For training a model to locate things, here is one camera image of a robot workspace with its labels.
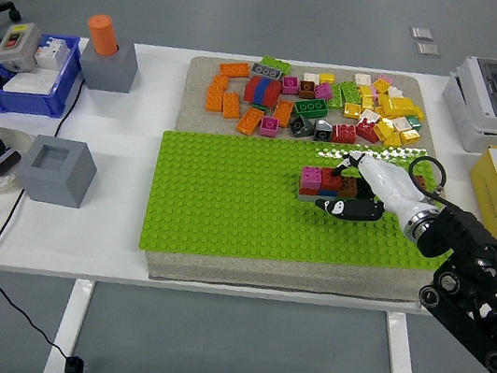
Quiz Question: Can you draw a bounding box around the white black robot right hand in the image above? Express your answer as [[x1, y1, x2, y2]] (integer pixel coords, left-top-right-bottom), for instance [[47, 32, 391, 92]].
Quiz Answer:
[[312, 145, 447, 235]]

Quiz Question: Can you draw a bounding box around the red square toy brick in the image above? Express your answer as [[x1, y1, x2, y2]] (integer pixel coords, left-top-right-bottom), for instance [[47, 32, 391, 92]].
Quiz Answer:
[[318, 166, 346, 194], [354, 118, 381, 144]]

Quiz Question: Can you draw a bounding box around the brown square toy brick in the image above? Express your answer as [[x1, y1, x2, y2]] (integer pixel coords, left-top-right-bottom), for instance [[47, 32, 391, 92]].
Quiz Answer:
[[339, 176, 361, 200], [296, 79, 318, 101]]

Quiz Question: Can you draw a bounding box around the green square toy brick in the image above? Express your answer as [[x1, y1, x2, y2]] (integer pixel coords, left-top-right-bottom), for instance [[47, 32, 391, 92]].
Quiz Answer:
[[404, 114, 425, 133]]

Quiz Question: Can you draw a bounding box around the yellow large toy brick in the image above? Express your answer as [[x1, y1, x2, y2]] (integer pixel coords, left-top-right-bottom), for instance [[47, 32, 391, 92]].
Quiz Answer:
[[377, 93, 422, 122]]

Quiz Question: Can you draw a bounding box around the grey flat toy brick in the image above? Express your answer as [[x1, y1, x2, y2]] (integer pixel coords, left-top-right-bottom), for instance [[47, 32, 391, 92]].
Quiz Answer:
[[296, 192, 326, 206]]

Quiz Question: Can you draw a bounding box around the black sloped toy brick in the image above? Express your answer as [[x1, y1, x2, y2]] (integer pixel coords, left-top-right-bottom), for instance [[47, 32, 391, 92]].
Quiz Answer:
[[311, 118, 334, 144]]

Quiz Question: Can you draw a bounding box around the yellow long toy brick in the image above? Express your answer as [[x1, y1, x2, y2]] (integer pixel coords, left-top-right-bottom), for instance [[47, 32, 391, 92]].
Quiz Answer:
[[355, 84, 377, 110]]

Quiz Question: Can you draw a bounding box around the lime long toy brick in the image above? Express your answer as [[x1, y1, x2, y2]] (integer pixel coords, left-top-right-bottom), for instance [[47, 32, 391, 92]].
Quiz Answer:
[[260, 54, 293, 74], [337, 80, 365, 105], [326, 81, 347, 111]]

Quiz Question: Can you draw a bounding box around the dark green sloped toy brick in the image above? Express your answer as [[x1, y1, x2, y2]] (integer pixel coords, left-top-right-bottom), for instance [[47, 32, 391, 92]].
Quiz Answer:
[[287, 113, 315, 139]]

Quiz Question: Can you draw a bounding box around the dark green long toy brick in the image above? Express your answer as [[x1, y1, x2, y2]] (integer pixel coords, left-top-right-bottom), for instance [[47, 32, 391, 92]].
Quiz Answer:
[[290, 94, 329, 122]]

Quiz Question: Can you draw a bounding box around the orange long toy brick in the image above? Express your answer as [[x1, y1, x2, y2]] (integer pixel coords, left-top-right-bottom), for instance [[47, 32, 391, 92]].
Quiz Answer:
[[271, 99, 294, 129], [219, 91, 244, 122], [210, 73, 230, 93], [203, 85, 225, 113], [234, 105, 265, 137], [218, 58, 253, 79]]

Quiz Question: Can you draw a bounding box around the blue long toy brick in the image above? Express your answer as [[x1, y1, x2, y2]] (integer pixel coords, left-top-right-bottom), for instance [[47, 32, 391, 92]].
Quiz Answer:
[[253, 76, 274, 106]]

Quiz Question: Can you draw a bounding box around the green studded baseplate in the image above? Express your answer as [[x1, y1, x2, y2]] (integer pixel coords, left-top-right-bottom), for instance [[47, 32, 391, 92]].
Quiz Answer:
[[137, 108, 467, 299]]

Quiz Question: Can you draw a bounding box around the grey long toy brick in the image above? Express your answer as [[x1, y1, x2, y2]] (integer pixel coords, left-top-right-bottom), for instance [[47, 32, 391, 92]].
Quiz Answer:
[[249, 61, 284, 80]]

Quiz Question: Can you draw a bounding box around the silver floor plate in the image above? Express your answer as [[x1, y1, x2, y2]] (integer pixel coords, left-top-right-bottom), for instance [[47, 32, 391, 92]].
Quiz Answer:
[[408, 26, 438, 42], [414, 41, 442, 60]]

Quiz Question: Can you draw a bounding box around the white table leg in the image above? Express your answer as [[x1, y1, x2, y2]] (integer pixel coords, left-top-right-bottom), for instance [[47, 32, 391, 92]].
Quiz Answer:
[[377, 311, 432, 373], [42, 275, 97, 373]]

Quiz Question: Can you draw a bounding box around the grey-brown foam mat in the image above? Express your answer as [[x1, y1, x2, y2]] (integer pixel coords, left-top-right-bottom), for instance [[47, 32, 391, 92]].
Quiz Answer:
[[146, 38, 497, 329]]

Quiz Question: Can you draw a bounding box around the grey cube holder block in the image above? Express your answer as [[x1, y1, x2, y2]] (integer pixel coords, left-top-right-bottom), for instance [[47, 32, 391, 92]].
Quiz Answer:
[[74, 32, 143, 96]]

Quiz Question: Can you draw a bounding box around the orange cylinder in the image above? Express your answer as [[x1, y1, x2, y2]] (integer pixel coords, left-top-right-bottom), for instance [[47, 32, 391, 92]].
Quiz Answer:
[[83, 13, 123, 59]]

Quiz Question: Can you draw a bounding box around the grey cube with square recess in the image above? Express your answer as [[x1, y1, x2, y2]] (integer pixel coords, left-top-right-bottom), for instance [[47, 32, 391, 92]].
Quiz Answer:
[[12, 131, 102, 210]]

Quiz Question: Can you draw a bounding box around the white circuit breaker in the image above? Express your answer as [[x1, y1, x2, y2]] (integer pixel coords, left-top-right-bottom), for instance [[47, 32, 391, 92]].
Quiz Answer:
[[33, 34, 72, 72]]

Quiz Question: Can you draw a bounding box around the blue plastic bin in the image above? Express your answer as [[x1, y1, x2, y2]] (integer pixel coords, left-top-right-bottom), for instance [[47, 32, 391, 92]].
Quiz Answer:
[[0, 23, 88, 124]]

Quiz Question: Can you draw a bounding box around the black cord with plug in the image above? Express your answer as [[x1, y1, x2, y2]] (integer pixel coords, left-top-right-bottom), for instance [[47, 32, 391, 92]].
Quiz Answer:
[[0, 66, 130, 373]]

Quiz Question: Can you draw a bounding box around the white wall switch plate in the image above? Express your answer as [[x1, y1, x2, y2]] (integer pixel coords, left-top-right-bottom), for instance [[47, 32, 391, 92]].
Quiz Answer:
[[2, 65, 57, 100]]

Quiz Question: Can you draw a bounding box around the grey switch box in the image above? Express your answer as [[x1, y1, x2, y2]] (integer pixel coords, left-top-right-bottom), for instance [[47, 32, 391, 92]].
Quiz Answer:
[[0, 18, 44, 76]]

